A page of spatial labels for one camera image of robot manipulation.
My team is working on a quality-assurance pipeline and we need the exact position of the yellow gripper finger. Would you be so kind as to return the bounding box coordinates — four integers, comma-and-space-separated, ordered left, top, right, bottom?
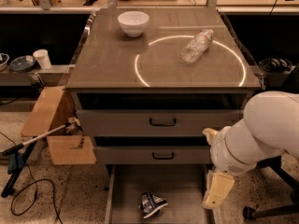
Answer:
202, 171, 235, 209
202, 128, 218, 145

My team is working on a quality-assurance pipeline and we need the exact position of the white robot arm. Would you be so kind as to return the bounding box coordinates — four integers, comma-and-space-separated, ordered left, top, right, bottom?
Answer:
203, 91, 299, 209

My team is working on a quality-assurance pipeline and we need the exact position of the bottom open grey drawer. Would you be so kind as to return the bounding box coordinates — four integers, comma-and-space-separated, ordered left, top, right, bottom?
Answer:
105, 164, 215, 224

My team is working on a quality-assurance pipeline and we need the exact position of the grey drawer cabinet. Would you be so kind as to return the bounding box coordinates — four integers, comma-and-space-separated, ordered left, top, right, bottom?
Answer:
64, 7, 262, 224

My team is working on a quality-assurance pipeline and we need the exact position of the middle grey drawer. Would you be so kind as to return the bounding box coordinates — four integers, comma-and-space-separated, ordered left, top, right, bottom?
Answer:
94, 136, 212, 164

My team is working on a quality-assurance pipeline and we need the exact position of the top grey drawer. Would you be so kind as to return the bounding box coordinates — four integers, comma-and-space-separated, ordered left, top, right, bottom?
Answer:
76, 92, 249, 138

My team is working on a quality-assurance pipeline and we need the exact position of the clear plastic water bottle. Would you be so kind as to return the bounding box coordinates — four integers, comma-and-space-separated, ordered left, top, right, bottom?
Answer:
181, 29, 214, 63

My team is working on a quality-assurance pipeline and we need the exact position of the white ceramic bowl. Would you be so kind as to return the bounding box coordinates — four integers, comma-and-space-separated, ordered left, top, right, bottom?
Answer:
118, 11, 150, 37

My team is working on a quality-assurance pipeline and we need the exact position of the grabber stick tool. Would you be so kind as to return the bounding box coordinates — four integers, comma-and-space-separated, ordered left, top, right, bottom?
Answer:
2, 122, 77, 156

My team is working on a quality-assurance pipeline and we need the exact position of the grey side shelf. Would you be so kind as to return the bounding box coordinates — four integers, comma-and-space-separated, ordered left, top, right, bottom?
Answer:
0, 65, 75, 86

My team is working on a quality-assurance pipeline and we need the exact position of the white paper cup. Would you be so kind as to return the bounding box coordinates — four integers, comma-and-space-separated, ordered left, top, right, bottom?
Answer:
33, 49, 51, 69

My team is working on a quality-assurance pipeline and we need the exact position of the blue bowl on shelf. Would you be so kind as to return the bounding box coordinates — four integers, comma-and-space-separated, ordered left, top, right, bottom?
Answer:
9, 55, 36, 72

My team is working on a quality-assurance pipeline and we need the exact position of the small bowl at left edge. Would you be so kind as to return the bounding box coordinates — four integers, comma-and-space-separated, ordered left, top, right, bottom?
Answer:
0, 53, 9, 72

